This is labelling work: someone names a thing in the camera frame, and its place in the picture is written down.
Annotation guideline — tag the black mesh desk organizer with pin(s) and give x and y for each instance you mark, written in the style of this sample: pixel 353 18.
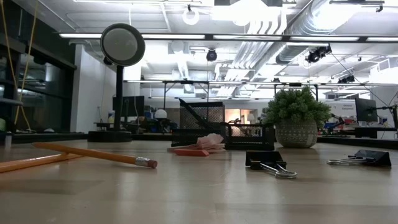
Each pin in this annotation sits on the black mesh desk organizer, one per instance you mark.
pixel 186 138

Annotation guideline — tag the small grey post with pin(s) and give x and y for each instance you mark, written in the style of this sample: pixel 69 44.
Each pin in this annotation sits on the small grey post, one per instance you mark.
pixel 7 140

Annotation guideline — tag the round white ceiling lamp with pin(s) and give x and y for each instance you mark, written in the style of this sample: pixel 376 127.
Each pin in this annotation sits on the round white ceiling lamp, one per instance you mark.
pixel 184 17

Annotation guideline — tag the silver ceiling duct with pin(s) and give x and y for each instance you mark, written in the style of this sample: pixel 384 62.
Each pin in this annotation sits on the silver ceiling duct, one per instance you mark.
pixel 295 31

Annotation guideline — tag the pink sticky note pad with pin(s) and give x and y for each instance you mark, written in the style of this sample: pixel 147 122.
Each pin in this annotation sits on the pink sticky note pad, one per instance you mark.
pixel 211 140

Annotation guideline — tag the black table frame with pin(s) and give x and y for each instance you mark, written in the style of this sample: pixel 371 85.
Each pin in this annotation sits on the black table frame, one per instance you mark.
pixel 46 137

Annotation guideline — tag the black desk lamp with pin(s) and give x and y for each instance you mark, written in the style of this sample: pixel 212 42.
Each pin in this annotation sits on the black desk lamp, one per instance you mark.
pixel 122 46

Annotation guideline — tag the small white canister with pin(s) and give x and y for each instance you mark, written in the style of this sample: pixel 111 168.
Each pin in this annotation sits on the small white canister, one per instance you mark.
pixel 111 117

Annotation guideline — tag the black background desk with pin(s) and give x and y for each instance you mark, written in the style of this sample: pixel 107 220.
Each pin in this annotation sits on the black background desk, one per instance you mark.
pixel 373 132

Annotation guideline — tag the black background rig frame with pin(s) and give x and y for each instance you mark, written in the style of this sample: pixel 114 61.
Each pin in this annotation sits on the black background rig frame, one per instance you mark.
pixel 186 82

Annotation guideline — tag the black ceiling track fixture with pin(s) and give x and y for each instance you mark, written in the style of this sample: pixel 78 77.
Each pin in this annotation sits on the black ceiling track fixture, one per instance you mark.
pixel 346 79
pixel 317 54

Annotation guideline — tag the orange wooden pencil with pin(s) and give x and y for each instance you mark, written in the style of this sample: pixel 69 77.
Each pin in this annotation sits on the orange wooden pencil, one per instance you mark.
pixel 93 153
pixel 31 162

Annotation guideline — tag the round black hanging camera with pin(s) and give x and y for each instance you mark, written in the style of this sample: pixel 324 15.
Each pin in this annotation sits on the round black hanging camera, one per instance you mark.
pixel 211 55

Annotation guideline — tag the green plant in patterned pot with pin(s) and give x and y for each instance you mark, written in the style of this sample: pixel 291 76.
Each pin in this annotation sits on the green plant in patterned pot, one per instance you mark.
pixel 295 133

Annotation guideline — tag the orange eraser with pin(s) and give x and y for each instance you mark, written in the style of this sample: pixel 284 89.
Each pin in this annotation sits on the orange eraser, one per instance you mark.
pixel 191 152

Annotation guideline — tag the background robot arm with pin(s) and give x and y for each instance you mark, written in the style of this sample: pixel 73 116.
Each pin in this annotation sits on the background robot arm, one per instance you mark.
pixel 337 119

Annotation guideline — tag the black computer monitor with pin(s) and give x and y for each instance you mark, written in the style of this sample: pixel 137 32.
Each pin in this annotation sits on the black computer monitor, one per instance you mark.
pixel 133 105
pixel 366 110

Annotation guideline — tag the black binder clip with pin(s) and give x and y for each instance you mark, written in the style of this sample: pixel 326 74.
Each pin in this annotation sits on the black binder clip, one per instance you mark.
pixel 264 158
pixel 376 158

